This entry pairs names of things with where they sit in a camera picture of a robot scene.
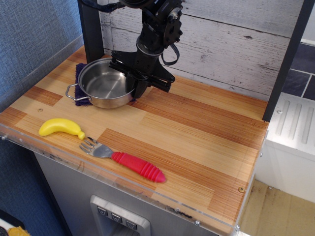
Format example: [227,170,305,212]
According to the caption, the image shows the yellow black object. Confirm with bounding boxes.
[0,222,31,236]

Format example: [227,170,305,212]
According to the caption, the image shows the yellow toy banana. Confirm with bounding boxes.
[38,118,85,140]

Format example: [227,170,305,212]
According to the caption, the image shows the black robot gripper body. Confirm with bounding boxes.
[110,44,175,92]

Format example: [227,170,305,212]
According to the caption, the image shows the silver dispenser button panel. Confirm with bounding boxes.
[90,195,151,236]

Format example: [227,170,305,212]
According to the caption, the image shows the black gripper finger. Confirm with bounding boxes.
[133,79,149,98]
[126,71,136,92]

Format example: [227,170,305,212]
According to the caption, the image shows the purple folded towel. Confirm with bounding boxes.
[73,62,137,107]

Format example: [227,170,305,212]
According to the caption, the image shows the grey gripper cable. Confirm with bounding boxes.
[160,43,181,66]

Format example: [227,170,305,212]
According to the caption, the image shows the fork with red handle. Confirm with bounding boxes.
[79,137,166,183]

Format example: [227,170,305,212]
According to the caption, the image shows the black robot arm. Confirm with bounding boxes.
[82,0,183,99]

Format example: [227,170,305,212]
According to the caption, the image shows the clear acrylic table edge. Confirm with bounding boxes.
[0,122,269,234]

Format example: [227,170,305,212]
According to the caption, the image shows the white ribbed cabinet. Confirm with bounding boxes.
[255,93,315,202]

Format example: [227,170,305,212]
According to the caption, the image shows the stainless steel pot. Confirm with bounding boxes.
[65,58,137,110]

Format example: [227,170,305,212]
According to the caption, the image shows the black right frame post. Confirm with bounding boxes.
[262,0,315,122]

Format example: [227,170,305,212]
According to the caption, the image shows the black frame post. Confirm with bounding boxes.
[77,0,104,63]
[262,0,315,122]

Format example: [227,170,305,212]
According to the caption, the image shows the black left frame post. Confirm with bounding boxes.
[77,0,104,63]

